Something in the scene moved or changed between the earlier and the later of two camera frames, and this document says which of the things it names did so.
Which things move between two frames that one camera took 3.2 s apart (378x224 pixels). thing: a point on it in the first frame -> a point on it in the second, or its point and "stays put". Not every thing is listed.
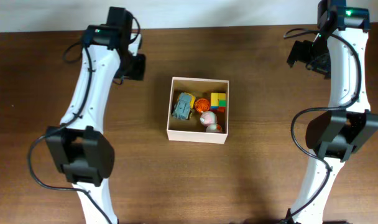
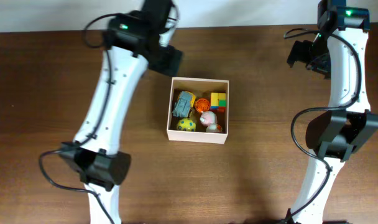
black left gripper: x=140 y=73 -> x=171 y=62
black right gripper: x=298 y=53 stays put
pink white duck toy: x=209 y=118 stays put
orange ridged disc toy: x=202 y=104 stays put
